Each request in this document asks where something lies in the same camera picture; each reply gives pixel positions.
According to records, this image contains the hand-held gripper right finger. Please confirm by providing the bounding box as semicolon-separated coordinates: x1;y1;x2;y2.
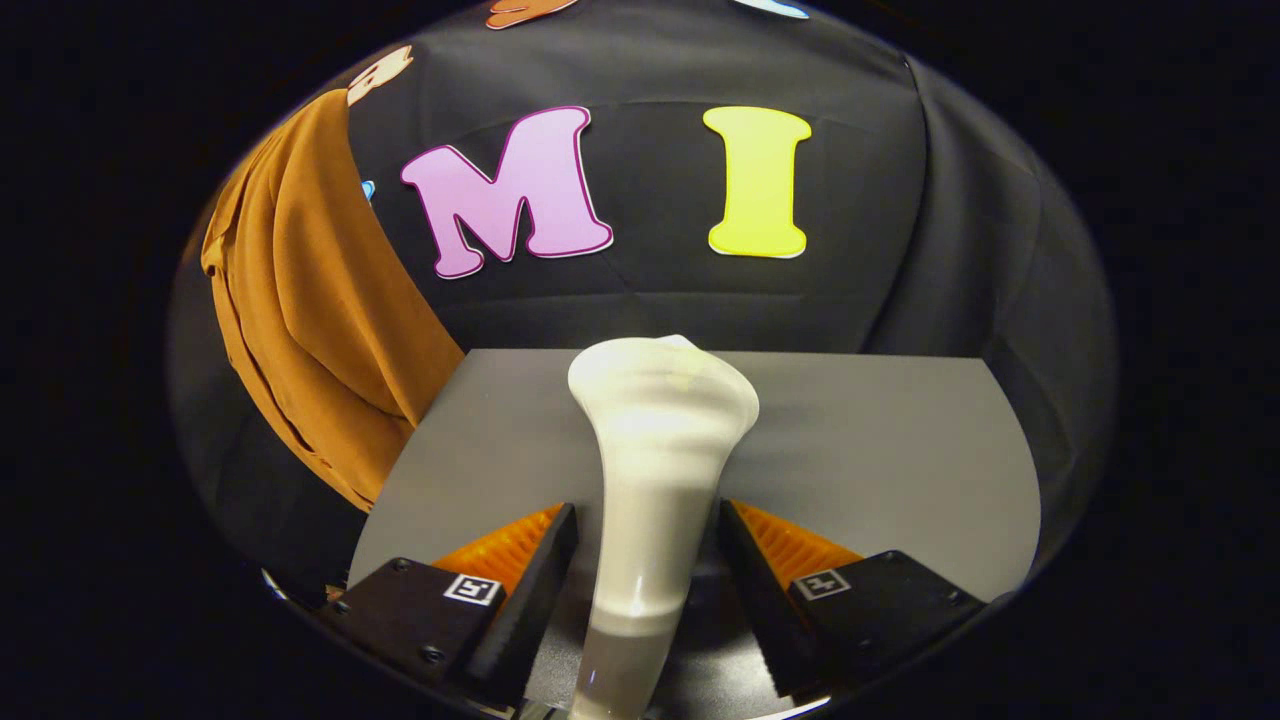
717;498;991;701

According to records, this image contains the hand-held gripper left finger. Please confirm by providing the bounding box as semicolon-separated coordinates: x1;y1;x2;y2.
318;502;581;711

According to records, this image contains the white garment steamer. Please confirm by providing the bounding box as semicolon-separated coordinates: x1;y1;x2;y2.
566;335;761;720

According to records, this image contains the orange button shirt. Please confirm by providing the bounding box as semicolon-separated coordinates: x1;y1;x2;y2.
200;88;466;513

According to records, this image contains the grey table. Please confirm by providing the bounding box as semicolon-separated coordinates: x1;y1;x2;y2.
345;348;1043;720

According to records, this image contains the black backdrop cloth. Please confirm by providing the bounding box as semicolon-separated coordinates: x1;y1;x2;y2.
170;0;1116;601

